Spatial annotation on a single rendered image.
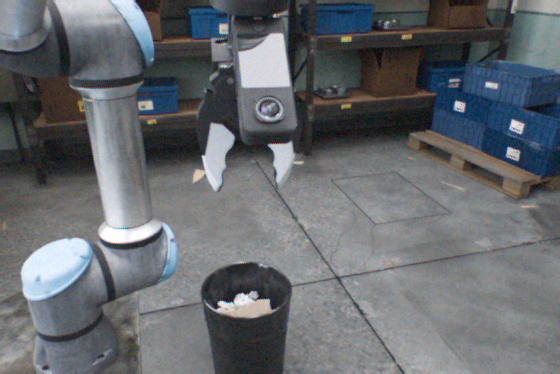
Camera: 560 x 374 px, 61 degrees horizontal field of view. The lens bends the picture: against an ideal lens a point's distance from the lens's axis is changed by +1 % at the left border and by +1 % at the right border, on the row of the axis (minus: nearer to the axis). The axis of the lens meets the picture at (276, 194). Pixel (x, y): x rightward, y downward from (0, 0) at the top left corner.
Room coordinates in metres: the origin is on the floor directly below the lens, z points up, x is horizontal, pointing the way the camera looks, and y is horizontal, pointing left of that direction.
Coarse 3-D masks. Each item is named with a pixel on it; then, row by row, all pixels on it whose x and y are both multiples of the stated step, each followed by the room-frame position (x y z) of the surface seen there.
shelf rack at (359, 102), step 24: (312, 0) 3.86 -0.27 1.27; (288, 24) 4.36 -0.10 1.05; (312, 24) 3.86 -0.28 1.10; (504, 24) 4.42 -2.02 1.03; (288, 48) 4.36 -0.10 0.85; (312, 48) 3.85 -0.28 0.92; (336, 48) 3.93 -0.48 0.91; (360, 48) 3.99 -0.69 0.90; (504, 48) 4.38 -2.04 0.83; (312, 72) 3.86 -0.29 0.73; (312, 96) 3.86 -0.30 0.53; (360, 96) 4.20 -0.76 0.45; (408, 96) 4.20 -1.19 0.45; (432, 96) 4.20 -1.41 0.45; (312, 120) 3.86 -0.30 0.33
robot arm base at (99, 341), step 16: (96, 320) 0.68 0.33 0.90; (48, 336) 0.64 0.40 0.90; (64, 336) 0.64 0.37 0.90; (80, 336) 0.65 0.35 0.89; (96, 336) 0.67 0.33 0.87; (112, 336) 0.70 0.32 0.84; (48, 352) 0.63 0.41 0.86; (64, 352) 0.63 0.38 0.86; (80, 352) 0.64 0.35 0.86; (96, 352) 0.66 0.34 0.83; (112, 352) 0.68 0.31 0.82; (48, 368) 0.64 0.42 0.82; (64, 368) 0.62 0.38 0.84; (80, 368) 0.63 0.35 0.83; (96, 368) 0.64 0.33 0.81
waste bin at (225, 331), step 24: (240, 264) 1.56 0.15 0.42; (264, 264) 1.55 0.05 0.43; (216, 288) 1.47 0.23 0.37; (240, 288) 1.54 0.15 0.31; (264, 288) 1.52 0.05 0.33; (288, 288) 1.40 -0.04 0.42; (216, 312) 1.26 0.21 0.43; (288, 312) 1.36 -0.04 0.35; (216, 336) 1.29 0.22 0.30; (240, 336) 1.24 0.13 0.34; (264, 336) 1.26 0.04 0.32; (216, 360) 1.31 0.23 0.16; (240, 360) 1.25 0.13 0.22; (264, 360) 1.27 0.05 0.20
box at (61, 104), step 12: (36, 84) 3.48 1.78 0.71; (48, 84) 3.35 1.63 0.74; (60, 84) 3.38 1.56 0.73; (48, 96) 3.36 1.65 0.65; (60, 96) 3.38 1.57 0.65; (72, 96) 3.41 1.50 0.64; (48, 108) 3.35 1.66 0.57; (60, 108) 3.38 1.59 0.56; (72, 108) 3.41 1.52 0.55; (84, 108) 3.44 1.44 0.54; (48, 120) 3.35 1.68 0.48; (60, 120) 3.38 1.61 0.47; (72, 120) 3.41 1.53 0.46; (84, 120) 3.44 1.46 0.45
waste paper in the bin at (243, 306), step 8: (240, 296) 1.47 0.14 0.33; (256, 296) 1.50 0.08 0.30; (224, 304) 1.44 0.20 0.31; (232, 304) 1.45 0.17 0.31; (240, 304) 1.45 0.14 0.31; (248, 304) 1.39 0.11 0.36; (256, 304) 1.39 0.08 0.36; (264, 304) 1.39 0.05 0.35; (224, 312) 1.36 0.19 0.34; (232, 312) 1.36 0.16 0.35; (240, 312) 1.36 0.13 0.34; (248, 312) 1.36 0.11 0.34; (256, 312) 1.37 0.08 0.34; (264, 312) 1.37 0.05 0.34
